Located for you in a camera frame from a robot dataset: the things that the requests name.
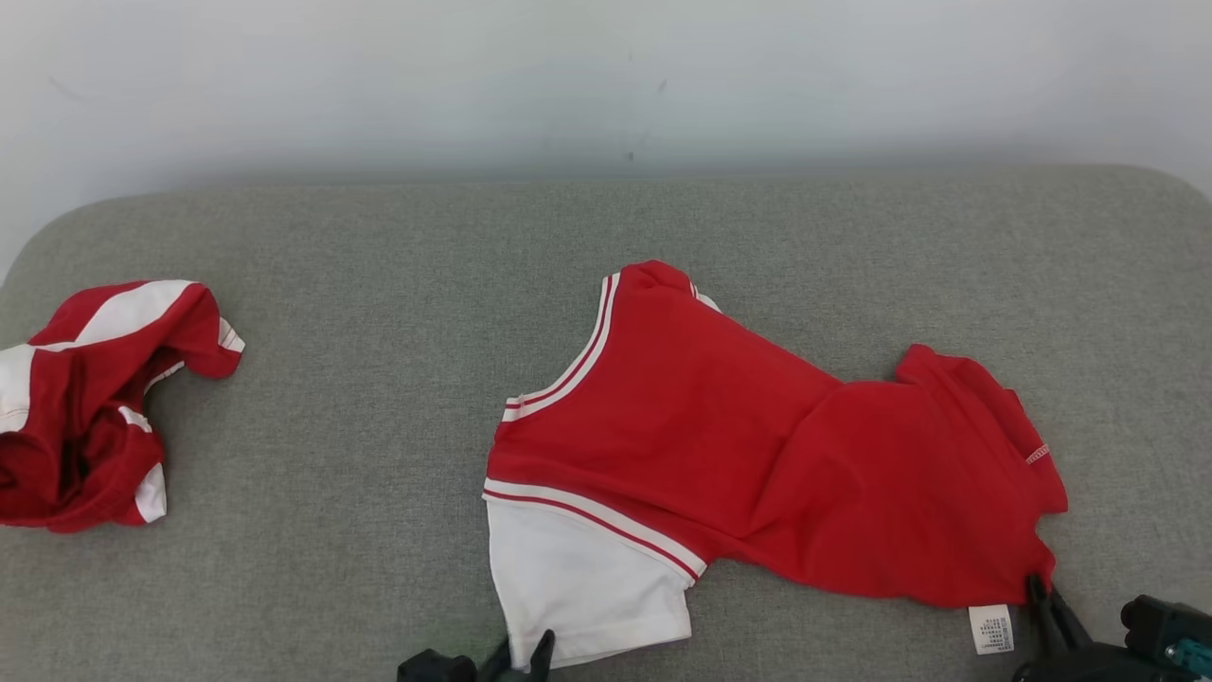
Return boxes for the red jersey with white sleeves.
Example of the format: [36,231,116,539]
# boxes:
[481,260,1071,670]

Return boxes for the red shorts with white stripe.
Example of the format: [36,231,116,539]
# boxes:
[0,279,247,534]

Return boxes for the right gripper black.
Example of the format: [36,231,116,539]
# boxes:
[1011,574,1167,682]

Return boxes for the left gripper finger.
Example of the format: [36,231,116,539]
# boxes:
[476,638,514,682]
[526,629,558,682]

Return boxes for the right camera cable teal plug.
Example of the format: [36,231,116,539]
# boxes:
[1165,638,1212,677]

